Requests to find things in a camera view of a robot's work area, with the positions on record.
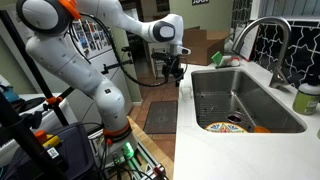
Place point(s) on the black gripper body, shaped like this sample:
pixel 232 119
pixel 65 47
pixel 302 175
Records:
pixel 173 62

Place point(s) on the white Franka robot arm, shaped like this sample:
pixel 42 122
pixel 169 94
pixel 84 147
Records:
pixel 66 63

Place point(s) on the stainless steel sink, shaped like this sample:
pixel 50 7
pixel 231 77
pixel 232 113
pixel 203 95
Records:
pixel 216 83

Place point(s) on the orange object in sink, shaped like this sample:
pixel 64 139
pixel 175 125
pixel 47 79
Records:
pixel 261 129

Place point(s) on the short green soap bottle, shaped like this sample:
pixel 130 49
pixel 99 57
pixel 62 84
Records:
pixel 305 100

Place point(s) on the brown cardboard box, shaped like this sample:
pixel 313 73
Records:
pixel 203 46

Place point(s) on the dark floor rug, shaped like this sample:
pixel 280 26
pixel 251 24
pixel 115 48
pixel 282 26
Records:
pixel 161 116

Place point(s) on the white sponge holder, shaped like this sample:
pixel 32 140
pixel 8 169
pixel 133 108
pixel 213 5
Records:
pixel 226 63

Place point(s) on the red and white scrubber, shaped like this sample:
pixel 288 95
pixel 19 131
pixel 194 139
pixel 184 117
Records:
pixel 235 61

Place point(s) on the colourful patterned plate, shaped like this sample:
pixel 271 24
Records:
pixel 225 128

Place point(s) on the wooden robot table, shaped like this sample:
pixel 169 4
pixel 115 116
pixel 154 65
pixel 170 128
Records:
pixel 150 143

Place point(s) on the white refrigerator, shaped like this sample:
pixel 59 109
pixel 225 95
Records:
pixel 96 59

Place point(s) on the white paper sheet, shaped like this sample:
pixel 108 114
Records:
pixel 250 46

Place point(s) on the colourful photo collage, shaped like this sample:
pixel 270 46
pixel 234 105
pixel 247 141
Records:
pixel 96 36

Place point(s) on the brushed steel faucet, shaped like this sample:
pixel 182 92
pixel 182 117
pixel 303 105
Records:
pixel 283 43

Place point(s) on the dark blue storage tote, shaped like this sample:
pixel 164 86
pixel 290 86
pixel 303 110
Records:
pixel 76 150

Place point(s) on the black tripod with orange clamp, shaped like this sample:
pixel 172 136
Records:
pixel 50 92

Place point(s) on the kitchen window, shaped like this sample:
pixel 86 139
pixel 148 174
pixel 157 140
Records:
pixel 290 8

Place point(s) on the white stove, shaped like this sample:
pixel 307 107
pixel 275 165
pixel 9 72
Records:
pixel 46 120

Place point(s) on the yellow emergency stop button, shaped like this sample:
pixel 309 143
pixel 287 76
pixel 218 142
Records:
pixel 46 139

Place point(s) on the white QR code tag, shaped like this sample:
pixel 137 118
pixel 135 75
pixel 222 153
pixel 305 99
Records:
pixel 52 152

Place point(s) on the black stovetop pan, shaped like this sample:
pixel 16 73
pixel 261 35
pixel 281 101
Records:
pixel 30 104

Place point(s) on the thick black stand pole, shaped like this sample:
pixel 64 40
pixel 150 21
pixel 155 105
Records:
pixel 20 133

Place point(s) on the blue kettle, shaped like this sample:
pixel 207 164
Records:
pixel 8 94

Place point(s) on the black wall sign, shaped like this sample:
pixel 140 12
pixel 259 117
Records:
pixel 200 2

